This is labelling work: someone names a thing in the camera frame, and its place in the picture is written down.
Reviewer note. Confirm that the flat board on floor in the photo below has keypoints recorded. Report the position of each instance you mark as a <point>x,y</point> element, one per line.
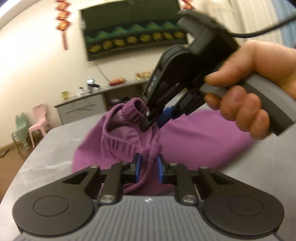
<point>3,152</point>

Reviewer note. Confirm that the television with patterned cover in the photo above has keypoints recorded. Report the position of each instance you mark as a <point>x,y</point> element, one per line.
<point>129,32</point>

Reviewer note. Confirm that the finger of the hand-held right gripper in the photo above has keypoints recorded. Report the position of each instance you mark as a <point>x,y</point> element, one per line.
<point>165,117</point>
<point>148,115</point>

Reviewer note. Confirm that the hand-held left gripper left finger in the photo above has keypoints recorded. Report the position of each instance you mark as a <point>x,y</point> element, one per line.
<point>138,168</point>

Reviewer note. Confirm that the red knot wall ornament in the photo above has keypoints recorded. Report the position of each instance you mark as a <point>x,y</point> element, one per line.
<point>63,23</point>
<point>186,1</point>

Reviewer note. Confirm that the green plastic child chair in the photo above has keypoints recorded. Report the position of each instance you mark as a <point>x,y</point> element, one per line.
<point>20,129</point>

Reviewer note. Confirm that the person's right hand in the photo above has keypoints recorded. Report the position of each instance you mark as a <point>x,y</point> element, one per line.
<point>266,60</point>

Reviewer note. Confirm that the red plate of fruit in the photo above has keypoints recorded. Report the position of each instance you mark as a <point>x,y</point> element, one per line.
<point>117,81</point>

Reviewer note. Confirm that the pink plastic child chair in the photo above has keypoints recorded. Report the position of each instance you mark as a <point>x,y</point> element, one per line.
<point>40,120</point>

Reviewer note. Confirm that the cream curtain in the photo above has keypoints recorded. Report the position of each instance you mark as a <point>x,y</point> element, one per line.
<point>254,14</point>

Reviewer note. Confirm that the yellow cup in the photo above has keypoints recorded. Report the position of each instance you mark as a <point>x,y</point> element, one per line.
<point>65,95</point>

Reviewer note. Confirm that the long low television cabinet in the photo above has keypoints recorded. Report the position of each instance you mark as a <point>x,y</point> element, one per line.
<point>81,109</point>

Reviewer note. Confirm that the purple pants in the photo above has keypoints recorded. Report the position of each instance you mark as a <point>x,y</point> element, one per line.
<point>196,134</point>

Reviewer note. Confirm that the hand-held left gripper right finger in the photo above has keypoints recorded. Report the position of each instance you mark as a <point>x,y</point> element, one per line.
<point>159,168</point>

